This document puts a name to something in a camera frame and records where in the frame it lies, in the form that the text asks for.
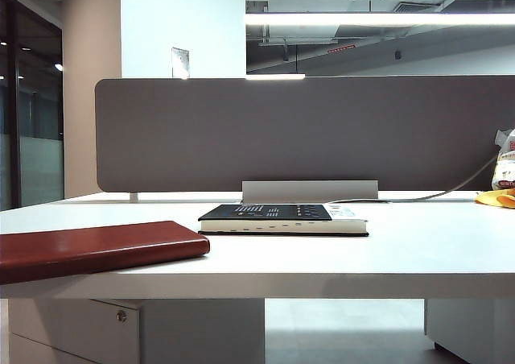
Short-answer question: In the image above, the red leather-bound book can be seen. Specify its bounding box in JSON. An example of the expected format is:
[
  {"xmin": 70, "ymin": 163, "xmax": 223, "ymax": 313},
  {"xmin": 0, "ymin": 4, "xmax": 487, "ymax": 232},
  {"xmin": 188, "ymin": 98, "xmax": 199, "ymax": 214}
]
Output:
[{"xmin": 0, "ymin": 220, "xmax": 211, "ymax": 285}]

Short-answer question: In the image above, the black hardcover book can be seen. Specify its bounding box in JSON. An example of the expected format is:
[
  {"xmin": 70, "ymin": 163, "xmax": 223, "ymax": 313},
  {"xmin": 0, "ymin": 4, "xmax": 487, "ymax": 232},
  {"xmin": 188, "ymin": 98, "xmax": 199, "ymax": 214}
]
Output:
[{"xmin": 197, "ymin": 203, "xmax": 370, "ymax": 238}]

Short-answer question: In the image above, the grey fabric desk divider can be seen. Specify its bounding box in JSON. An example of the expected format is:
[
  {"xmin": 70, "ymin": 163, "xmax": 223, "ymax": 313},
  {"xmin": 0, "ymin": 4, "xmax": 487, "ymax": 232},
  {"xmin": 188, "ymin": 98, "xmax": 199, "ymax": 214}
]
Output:
[{"xmin": 94, "ymin": 75, "xmax": 515, "ymax": 193}]

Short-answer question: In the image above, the short hanging linear light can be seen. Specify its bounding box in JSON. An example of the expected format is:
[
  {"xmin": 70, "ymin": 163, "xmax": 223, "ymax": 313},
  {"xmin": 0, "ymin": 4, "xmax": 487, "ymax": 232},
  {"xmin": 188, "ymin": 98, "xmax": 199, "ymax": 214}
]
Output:
[{"xmin": 245, "ymin": 72, "xmax": 306, "ymax": 81}]

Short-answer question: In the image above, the ceiling air vent grille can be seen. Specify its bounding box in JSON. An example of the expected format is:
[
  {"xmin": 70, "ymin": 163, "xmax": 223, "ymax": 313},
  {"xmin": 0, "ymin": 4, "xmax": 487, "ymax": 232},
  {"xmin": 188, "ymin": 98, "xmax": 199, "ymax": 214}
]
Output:
[{"xmin": 392, "ymin": 1, "xmax": 446, "ymax": 14}]

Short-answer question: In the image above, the white drawer cabinet with lock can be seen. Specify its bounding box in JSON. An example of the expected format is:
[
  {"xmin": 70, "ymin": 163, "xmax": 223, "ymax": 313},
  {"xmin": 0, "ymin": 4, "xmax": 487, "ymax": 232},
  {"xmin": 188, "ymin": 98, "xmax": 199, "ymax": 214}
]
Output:
[{"xmin": 6, "ymin": 298, "xmax": 266, "ymax": 364}]

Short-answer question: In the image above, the yellow cloth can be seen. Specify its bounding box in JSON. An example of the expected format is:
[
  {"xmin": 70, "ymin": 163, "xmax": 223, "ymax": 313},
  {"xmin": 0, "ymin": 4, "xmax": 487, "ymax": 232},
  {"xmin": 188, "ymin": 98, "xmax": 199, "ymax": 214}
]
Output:
[{"xmin": 473, "ymin": 188, "xmax": 515, "ymax": 209}]

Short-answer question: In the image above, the clear plastic snack bag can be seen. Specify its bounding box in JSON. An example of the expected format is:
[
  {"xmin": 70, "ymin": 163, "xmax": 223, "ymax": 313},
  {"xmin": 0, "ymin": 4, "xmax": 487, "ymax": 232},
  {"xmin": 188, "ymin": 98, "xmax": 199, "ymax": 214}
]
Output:
[{"xmin": 491, "ymin": 128, "xmax": 515, "ymax": 191}]

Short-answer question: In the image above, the black framed glass partition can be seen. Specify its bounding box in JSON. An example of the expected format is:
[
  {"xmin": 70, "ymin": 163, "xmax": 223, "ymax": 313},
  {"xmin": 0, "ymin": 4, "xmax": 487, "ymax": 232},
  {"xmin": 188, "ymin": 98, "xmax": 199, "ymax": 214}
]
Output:
[{"xmin": 0, "ymin": 0, "xmax": 65, "ymax": 212}]

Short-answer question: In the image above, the plain white cabinet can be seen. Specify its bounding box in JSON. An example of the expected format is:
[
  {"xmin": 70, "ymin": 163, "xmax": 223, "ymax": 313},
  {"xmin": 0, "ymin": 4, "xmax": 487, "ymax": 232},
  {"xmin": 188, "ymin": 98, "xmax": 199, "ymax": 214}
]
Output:
[{"xmin": 424, "ymin": 298, "xmax": 515, "ymax": 364}]

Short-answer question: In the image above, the grey metal cable flap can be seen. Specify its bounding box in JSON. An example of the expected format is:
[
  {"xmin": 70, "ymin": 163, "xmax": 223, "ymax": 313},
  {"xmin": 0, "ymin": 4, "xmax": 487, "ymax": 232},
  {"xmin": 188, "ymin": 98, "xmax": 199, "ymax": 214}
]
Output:
[{"xmin": 241, "ymin": 180, "xmax": 380, "ymax": 205}]

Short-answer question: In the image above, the silver wall plate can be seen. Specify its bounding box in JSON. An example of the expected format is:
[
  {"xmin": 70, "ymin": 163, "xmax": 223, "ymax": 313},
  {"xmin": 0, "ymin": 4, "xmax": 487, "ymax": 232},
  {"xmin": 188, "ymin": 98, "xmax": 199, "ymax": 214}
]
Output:
[{"xmin": 171, "ymin": 46, "xmax": 191, "ymax": 80}]

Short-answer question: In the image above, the grey power cable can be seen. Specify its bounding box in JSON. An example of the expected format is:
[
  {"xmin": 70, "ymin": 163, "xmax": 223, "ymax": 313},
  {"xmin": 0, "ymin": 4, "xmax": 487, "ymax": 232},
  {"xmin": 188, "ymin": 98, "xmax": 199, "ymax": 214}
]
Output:
[{"xmin": 328, "ymin": 154, "xmax": 500, "ymax": 204}]

